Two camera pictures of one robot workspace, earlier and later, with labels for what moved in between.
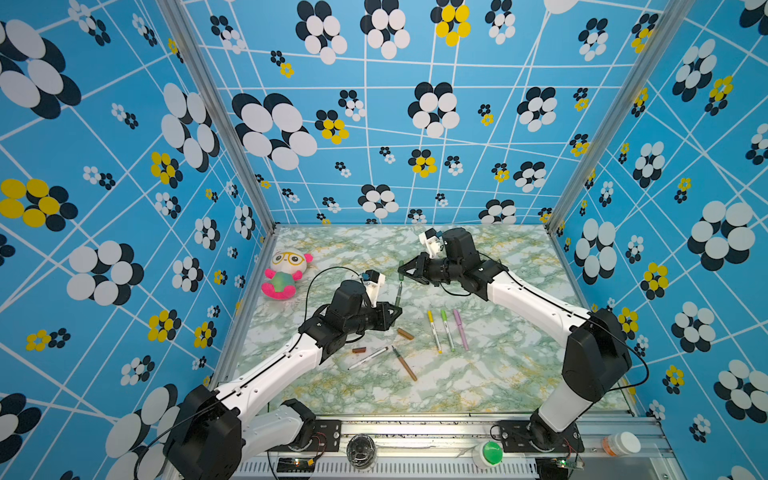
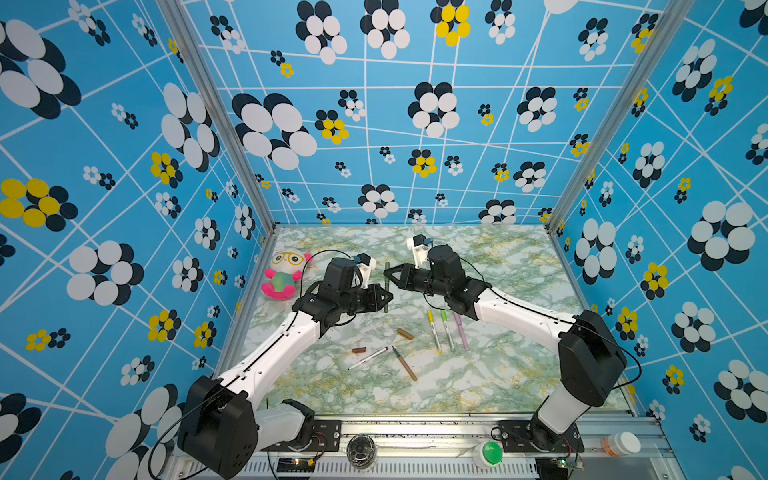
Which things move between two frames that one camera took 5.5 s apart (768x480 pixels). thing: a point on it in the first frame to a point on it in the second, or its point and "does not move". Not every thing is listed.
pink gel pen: x=459 y=321 does not move
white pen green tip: x=445 y=317 does not move
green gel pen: x=398 y=297 to x=387 y=286
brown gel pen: x=404 y=363 does not move
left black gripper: x=385 y=319 to x=375 y=301
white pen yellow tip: x=431 y=319 does not move
